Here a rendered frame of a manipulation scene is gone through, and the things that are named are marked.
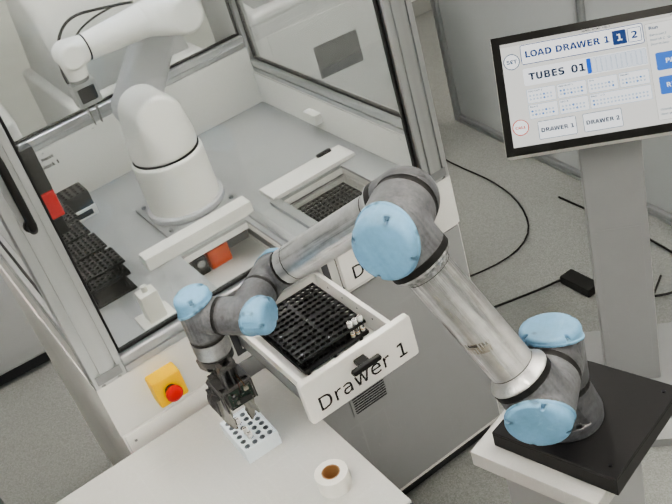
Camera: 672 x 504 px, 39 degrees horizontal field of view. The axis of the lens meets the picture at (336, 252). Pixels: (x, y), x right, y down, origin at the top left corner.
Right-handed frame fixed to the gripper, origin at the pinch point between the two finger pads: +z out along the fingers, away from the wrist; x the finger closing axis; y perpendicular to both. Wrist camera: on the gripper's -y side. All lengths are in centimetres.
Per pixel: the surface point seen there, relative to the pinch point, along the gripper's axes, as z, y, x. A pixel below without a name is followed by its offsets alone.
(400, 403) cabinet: 48, -24, 48
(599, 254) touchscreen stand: 31, -12, 114
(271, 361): -3.3, -6.4, 12.5
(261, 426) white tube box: 5.7, -0.3, 3.3
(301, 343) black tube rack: -4.8, -4.4, 19.9
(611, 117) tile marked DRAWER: -15, -2, 115
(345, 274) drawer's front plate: -1.4, -22.0, 42.5
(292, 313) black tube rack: -4.5, -15.7, 24.1
